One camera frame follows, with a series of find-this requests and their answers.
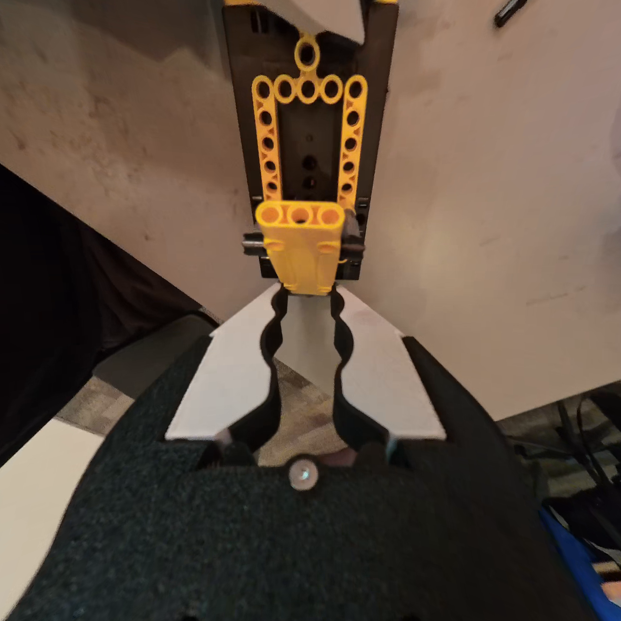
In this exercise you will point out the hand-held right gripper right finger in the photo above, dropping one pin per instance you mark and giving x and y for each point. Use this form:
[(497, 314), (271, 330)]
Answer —
[(388, 383)]

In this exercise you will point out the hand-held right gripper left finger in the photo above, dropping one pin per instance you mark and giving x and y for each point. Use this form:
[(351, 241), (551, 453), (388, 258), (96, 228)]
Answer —
[(228, 383)]

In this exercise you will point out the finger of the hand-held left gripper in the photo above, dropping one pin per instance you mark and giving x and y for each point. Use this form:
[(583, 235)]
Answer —
[(325, 14)]

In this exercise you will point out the yellow and black toy assembly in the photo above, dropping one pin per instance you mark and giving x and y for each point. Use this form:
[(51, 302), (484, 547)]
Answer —
[(301, 252)]

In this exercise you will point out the person's black clothing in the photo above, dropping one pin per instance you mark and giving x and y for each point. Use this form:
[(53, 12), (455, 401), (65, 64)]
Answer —
[(48, 291)]

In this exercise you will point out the blue fabric item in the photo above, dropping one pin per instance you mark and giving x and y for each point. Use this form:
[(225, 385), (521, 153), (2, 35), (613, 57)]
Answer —
[(572, 572)]

